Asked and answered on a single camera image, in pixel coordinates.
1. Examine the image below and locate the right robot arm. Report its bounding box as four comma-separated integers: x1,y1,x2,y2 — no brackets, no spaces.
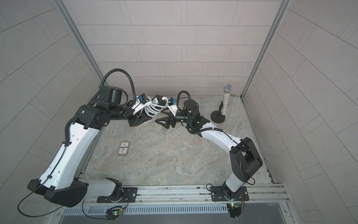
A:
155,91,263,201

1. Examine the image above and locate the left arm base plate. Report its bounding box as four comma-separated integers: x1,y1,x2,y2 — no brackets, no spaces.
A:
97,187,138,203

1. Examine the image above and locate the controller board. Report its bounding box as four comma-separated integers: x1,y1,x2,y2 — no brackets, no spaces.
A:
105,206,124,222
227,203,242,218

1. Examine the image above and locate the left controller board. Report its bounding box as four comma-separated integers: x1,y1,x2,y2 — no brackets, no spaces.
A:
105,206,124,222

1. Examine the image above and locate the white power cord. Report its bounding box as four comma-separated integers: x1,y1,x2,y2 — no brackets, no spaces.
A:
144,96,172,132

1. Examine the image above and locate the aluminium mounting rail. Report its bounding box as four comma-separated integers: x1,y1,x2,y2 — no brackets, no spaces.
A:
54,183,290,207

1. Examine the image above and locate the black power strip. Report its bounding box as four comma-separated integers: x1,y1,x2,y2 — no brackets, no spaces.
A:
152,95,168,107

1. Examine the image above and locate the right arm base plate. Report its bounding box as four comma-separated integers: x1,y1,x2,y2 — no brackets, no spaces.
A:
208,186,249,202

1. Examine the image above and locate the glittery microphone on stand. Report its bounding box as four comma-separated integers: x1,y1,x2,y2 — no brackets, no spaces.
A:
211,84,232,123

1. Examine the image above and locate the right controller board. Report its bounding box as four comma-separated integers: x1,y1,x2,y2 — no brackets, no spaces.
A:
227,203,242,218

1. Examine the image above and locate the small white card box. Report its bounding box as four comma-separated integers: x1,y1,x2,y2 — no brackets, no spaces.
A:
117,141,130,155

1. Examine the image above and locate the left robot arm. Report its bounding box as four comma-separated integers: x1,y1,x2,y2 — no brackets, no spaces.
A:
27,68,150,208

